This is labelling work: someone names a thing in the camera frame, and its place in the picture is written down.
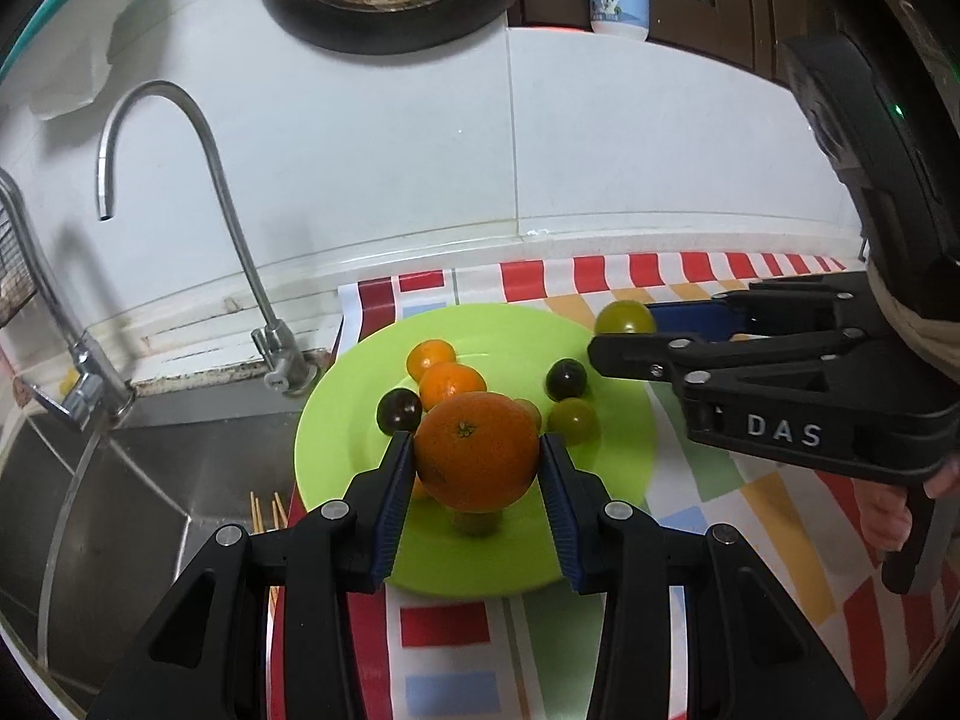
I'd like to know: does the stainless steel sink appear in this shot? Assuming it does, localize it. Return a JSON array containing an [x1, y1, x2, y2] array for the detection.
[[0, 390, 320, 695]]

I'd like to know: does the white crumpled cloth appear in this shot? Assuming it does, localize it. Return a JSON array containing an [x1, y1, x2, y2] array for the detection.
[[26, 0, 162, 121]]

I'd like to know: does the big deep orange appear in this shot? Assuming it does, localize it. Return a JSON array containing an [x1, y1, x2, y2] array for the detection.
[[414, 392, 542, 512]]

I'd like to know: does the steel sink mixer tap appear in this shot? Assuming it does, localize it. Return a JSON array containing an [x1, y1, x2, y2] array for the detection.
[[0, 169, 137, 432]]

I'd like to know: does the dark wooden cabinet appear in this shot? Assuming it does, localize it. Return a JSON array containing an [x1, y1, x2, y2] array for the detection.
[[510, 0, 797, 83]]

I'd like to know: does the colourful checked tablecloth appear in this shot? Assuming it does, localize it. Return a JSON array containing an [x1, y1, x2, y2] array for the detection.
[[270, 251, 960, 720]]

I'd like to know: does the wire dish rack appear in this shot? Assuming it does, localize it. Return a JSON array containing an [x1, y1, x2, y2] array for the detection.
[[0, 172, 40, 332]]

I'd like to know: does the green round lime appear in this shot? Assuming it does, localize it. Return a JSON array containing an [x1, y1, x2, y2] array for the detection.
[[595, 300, 657, 337]]

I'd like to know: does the small orange with stem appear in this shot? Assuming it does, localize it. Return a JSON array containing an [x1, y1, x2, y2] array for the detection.
[[407, 340, 457, 380]]

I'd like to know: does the curved steel faucet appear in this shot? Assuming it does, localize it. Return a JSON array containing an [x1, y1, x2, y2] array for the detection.
[[94, 80, 316, 397]]

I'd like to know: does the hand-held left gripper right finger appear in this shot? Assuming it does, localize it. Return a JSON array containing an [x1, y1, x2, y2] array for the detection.
[[540, 433, 867, 720]]

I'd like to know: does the green round plate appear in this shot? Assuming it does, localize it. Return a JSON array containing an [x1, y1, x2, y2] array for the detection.
[[294, 304, 657, 599]]

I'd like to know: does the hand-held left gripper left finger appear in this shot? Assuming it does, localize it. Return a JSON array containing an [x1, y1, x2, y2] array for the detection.
[[90, 431, 417, 720]]

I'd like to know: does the green round tomato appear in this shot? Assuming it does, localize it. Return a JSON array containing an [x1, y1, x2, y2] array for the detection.
[[547, 397, 601, 445]]

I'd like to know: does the person's right hand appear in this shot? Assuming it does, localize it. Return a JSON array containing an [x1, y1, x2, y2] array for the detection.
[[857, 457, 960, 552]]

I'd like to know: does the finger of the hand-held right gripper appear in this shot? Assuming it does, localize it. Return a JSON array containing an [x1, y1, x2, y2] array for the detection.
[[649, 274, 875, 342], [587, 330, 882, 400]]

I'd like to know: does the dark purple plum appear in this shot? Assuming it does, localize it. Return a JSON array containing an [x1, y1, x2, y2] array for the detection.
[[376, 388, 423, 436], [544, 358, 588, 401]]

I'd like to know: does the medium orange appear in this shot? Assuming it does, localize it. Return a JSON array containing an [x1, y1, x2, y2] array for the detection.
[[418, 362, 488, 412]]

